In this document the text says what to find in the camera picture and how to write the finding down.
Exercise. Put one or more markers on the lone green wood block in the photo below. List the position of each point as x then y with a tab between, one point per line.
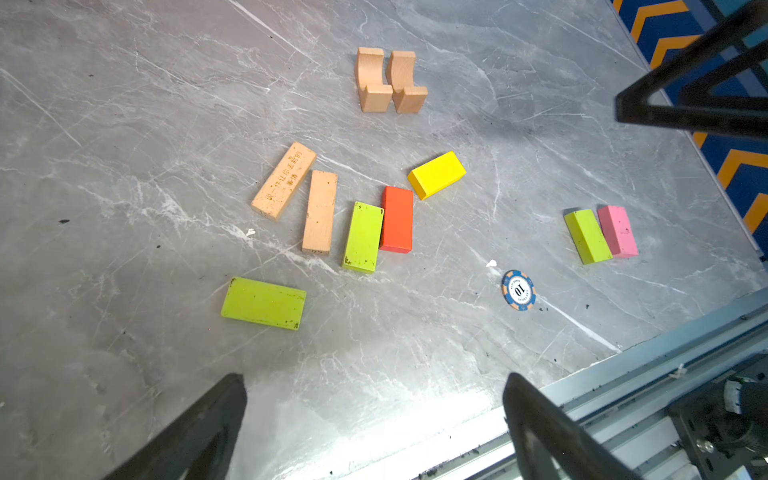
264	303

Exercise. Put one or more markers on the green block beside red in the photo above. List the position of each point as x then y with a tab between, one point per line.
362	246

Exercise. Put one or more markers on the red wood block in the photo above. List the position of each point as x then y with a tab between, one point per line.
397	227

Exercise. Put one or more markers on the green block beside pink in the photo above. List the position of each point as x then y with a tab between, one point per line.
588	238

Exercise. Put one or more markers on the wooden arch block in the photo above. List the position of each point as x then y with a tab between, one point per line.
408	98
374	94

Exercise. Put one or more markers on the printed natural wood plank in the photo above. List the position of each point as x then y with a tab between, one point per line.
277	191

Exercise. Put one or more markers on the yellow wood block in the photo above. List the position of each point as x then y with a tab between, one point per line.
436	175

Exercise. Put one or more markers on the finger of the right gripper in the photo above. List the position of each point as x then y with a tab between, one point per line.
700	108

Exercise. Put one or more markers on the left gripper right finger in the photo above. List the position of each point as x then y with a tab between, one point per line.
546	440

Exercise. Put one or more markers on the plain natural wood plank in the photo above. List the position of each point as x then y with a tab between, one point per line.
317	237

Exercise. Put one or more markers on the pink wood block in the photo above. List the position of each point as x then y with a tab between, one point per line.
616	228

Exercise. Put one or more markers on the blue poker chip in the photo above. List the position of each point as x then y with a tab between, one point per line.
518	290

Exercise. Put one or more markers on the aluminium rail frame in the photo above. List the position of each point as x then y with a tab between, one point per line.
622	402

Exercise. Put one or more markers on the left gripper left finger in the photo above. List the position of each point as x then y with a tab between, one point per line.
199	444

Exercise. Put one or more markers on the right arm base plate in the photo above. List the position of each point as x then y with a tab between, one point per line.
722	425

